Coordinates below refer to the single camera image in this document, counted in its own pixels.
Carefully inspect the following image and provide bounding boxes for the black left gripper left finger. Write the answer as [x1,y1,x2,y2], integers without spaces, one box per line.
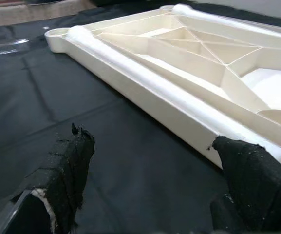
[7,121,97,234]

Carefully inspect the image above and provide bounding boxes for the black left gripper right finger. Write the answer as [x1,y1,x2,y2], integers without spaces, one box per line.
[207,136,281,234]

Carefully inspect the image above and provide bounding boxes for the white plastic children table top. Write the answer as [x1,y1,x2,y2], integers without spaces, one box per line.
[44,3,281,171]

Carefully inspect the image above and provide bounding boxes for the black tablecloth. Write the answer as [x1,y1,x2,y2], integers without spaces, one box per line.
[0,2,231,234]

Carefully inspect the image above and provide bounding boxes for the clear tape strip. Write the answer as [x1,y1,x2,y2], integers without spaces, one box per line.
[0,38,31,56]

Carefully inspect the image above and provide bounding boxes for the beige cloth covered bench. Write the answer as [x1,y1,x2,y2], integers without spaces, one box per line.
[0,0,97,29]

